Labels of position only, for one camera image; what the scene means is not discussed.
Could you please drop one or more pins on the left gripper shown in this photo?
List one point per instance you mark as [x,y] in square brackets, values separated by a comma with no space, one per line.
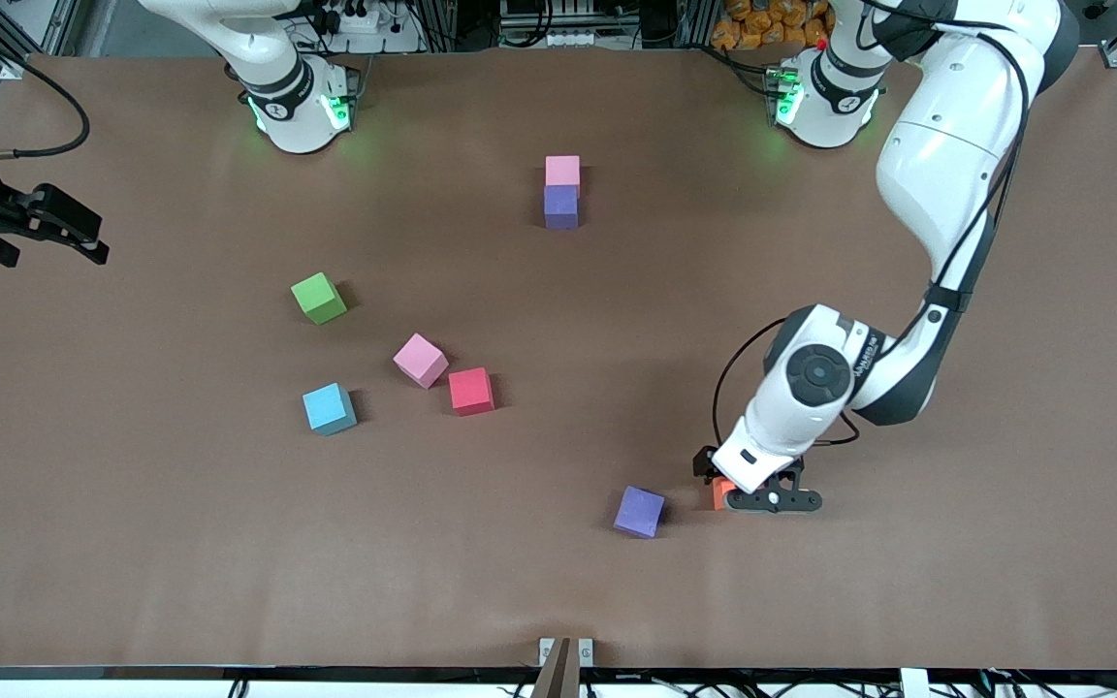
[706,463]

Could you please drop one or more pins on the orange foam block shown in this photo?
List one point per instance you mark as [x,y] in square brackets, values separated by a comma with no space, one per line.
[720,496]

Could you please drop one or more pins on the dark purple foam block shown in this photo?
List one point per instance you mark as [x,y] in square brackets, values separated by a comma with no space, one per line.
[561,206]

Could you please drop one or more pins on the pink foam block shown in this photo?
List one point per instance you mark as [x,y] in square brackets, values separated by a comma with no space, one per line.
[563,170]
[420,360]

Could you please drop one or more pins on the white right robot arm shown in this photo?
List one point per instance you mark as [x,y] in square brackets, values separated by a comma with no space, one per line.
[248,48]

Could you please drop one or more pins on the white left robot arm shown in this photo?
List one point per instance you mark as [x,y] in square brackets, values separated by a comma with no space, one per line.
[946,145]

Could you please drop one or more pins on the light purple foam block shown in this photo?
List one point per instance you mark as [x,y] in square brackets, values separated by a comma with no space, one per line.
[639,511]

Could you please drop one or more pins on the brown wooden bar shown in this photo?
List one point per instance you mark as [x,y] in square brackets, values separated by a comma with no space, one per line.
[554,674]

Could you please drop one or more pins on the red foam block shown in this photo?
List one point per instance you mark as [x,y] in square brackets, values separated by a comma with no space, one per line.
[470,392]

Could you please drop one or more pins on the green foam block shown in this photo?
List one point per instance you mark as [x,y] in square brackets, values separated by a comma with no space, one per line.
[317,298]

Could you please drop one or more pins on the blue foam block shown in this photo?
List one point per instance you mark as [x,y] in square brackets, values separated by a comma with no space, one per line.
[328,408]

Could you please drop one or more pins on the white power strip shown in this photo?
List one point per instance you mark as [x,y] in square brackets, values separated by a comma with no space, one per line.
[360,21]
[568,40]

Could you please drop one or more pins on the brown table cover sheet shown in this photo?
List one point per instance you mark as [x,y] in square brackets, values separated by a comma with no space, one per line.
[326,582]

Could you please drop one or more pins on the pile of orange objects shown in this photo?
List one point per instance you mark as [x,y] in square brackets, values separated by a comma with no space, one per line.
[762,24]

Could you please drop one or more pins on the small metal table bracket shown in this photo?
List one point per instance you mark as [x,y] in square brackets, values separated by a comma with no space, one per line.
[546,650]

